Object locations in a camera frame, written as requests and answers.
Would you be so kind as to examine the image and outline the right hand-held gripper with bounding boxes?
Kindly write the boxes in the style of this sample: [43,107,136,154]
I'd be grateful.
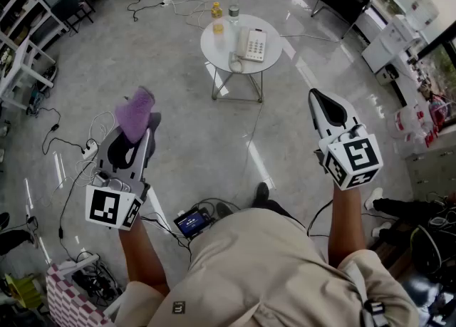
[308,88,384,191]

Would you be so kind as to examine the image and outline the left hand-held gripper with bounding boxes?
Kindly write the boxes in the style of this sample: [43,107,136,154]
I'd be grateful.
[85,113,162,230]

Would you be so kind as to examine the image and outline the purple cloth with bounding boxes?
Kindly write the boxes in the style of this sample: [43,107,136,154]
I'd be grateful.
[115,85,156,143]

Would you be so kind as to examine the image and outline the white desk telephone base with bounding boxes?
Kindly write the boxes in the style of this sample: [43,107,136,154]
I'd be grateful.
[244,28,269,64]

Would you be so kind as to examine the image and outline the white telephone handset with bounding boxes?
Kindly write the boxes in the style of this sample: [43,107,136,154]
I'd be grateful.
[236,26,251,60]

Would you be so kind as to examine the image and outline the person's left forearm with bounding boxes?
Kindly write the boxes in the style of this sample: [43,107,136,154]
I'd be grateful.
[117,217,171,296]

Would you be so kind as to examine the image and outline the person's right forearm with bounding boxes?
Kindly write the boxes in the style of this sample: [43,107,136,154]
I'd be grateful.
[327,185,368,269]

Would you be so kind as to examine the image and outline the small white box device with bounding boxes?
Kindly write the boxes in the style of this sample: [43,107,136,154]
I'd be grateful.
[375,63,400,86]

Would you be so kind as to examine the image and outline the clear plastic bag red print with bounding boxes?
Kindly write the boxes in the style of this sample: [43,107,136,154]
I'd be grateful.
[388,104,429,142]

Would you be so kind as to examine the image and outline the white water dispenser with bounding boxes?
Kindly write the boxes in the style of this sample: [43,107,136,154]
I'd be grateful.
[361,0,440,73]

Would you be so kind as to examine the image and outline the small black screen device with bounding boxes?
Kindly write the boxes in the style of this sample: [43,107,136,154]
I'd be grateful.
[173,207,214,239]

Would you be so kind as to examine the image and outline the person's right black shoe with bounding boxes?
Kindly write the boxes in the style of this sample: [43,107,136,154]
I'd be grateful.
[254,182,270,209]

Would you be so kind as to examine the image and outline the person's black shoe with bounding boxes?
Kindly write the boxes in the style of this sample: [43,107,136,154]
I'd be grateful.
[254,182,270,209]
[216,201,234,218]

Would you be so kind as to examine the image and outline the person's black trousers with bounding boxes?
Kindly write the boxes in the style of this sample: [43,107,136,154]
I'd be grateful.
[251,199,307,234]

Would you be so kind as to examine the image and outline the grey metal drawer cabinet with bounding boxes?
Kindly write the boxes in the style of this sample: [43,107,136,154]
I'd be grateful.
[405,140,456,206]

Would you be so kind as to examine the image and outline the person's left black shoe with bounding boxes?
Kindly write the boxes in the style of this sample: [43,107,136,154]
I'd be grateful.
[216,201,234,218]

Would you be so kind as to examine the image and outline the long white power strip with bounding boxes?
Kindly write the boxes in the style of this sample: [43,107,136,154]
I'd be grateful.
[57,252,100,272]

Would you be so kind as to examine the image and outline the round white side table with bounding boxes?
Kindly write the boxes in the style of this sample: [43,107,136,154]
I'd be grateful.
[199,14,284,103]

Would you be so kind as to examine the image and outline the white desk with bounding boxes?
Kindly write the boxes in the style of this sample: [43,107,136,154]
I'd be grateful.
[0,31,56,110]

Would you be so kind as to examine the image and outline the brown wooden bench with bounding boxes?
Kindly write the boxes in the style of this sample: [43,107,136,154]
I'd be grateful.
[366,218,418,281]

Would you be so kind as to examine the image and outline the clear water bottle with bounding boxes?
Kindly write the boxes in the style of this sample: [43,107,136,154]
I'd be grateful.
[227,0,241,26]

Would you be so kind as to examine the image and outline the yellow juice bottle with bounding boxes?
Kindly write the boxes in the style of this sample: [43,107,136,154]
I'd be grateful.
[212,1,226,35]

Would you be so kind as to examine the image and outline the small black chair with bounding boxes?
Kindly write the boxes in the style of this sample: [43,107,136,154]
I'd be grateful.
[53,0,95,35]

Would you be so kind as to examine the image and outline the pink checkered box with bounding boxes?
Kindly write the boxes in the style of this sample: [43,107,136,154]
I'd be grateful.
[45,264,115,327]

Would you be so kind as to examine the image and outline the yellow green bag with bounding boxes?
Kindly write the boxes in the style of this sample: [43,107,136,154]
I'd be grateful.
[5,272,44,311]

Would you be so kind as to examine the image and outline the person's beige shirt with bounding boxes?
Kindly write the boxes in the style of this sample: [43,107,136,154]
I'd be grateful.
[113,207,421,327]

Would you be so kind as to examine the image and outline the white cable bundle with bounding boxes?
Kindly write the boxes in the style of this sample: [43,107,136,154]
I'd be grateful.
[73,110,117,199]

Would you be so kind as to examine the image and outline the black cable with adapter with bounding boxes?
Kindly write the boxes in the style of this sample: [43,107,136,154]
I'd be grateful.
[26,106,87,156]

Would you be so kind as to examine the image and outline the white spring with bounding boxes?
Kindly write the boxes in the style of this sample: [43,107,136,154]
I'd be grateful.
[228,51,245,73]

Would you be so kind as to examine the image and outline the black strap buckle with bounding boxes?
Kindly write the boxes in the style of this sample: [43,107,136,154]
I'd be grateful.
[359,299,388,327]

